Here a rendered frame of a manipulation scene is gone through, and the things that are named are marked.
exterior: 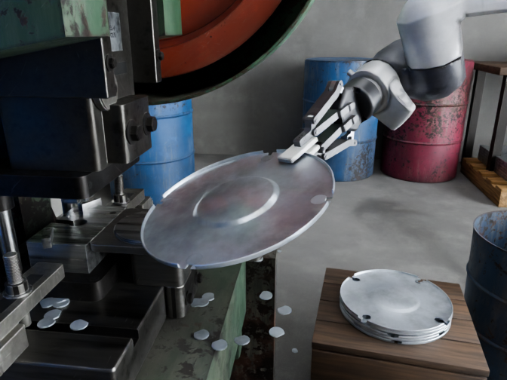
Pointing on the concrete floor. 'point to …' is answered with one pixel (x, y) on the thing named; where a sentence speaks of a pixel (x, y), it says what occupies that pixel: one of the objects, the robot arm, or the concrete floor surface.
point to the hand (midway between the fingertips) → (299, 153)
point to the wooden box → (473, 372)
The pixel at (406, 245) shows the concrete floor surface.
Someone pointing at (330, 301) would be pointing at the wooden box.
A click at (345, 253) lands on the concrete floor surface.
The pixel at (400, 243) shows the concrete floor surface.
